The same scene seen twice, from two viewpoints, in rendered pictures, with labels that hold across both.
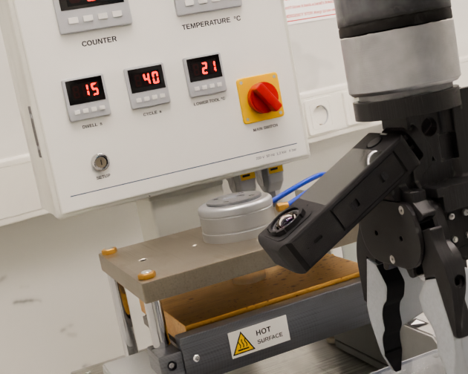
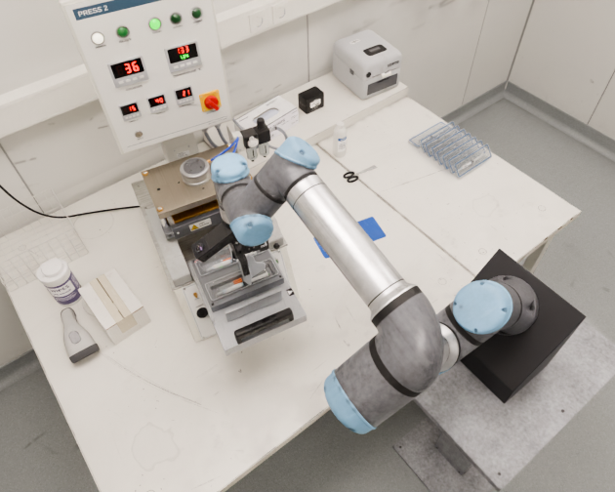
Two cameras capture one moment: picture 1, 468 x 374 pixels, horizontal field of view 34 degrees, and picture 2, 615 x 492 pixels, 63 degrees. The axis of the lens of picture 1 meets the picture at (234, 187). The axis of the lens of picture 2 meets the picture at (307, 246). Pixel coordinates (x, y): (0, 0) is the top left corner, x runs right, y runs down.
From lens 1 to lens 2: 0.85 m
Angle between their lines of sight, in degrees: 43
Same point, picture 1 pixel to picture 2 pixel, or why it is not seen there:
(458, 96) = not seen: hidden behind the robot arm
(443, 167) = not seen: hidden behind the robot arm
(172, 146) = (170, 124)
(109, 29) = (138, 82)
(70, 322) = not seen: hidden behind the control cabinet
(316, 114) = (255, 20)
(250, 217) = (199, 179)
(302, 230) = (202, 255)
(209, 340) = (183, 227)
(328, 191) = (211, 241)
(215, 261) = (184, 204)
